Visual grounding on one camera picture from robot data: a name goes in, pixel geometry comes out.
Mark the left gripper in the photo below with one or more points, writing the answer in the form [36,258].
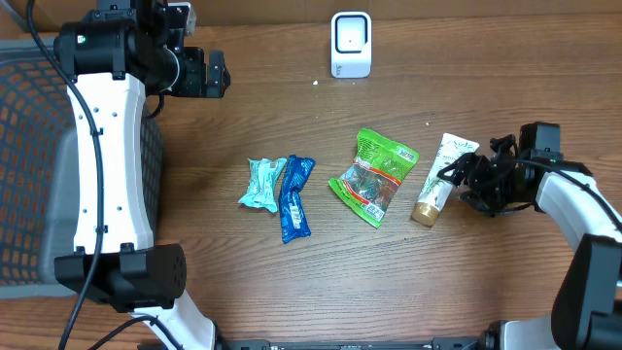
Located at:
[196,85]

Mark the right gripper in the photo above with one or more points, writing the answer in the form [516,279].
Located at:
[471,169]

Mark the white cosmetic tube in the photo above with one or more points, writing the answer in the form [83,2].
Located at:
[435,191]

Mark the green snack bag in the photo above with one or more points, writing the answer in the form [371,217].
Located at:
[377,171]

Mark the teal snack packet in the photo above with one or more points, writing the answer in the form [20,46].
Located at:
[264,174]

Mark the blue snack packet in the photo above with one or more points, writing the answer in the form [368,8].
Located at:
[293,220]

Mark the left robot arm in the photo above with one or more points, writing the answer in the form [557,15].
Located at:
[112,60]

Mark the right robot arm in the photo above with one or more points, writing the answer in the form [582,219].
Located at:
[529,170]

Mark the white barcode scanner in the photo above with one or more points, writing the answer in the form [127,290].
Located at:
[350,45]

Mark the grey plastic shopping basket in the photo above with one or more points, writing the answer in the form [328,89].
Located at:
[40,173]

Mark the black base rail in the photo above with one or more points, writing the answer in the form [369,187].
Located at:
[438,343]

